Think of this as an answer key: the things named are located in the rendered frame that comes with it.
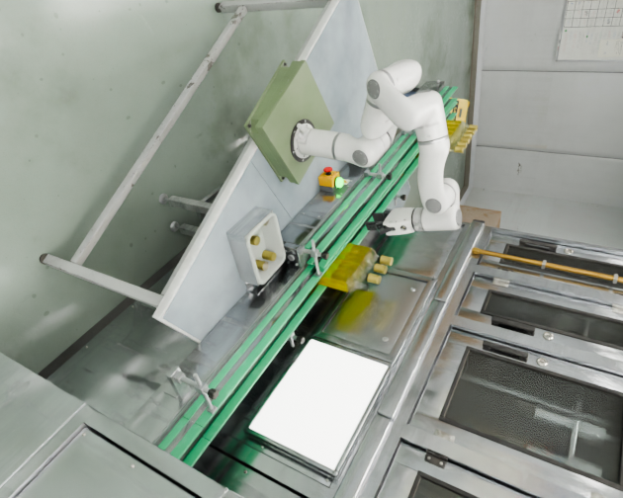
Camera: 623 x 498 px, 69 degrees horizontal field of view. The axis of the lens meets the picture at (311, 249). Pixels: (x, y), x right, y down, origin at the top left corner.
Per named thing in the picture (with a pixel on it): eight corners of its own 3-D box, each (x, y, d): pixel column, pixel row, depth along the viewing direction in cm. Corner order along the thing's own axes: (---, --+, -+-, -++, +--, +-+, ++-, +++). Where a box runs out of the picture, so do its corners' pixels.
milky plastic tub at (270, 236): (241, 282, 167) (261, 288, 162) (225, 232, 153) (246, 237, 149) (268, 254, 178) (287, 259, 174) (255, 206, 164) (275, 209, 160)
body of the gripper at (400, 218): (417, 238, 140) (385, 239, 147) (428, 220, 147) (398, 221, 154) (411, 217, 137) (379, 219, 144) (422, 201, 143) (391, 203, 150)
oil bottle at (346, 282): (307, 281, 183) (354, 294, 172) (305, 271, 179) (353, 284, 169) (313, 273, 186) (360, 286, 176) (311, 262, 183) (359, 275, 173)
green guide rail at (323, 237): (304, 249, 174) (321, 253, 171) (303, 247, 174) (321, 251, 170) (445, 87, 286) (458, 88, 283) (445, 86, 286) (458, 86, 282)
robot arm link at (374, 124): (359, 101, 136) (384, 78, 145) (346, 161, 155) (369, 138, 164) (387, 113, 134) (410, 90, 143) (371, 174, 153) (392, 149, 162)
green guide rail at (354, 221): (307, 264, 179) (324, 268, 175) (306, 262, 178) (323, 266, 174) (444, 99, 291) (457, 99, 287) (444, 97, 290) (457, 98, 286)
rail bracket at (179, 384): (165, 395, 140) (221, 424, 129) (145, 361, 130) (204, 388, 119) (176, 383, 143) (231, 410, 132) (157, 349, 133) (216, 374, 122)
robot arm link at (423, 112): (411, 133, 139) (376, 150, 132) (397, 61, 131) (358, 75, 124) (454, 131, 126) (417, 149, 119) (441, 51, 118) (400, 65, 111)
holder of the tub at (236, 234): (244, 291, 170) (261, 296, 166) (225, 232, 154) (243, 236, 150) (270, 264, 181) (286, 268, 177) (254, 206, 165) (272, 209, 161)
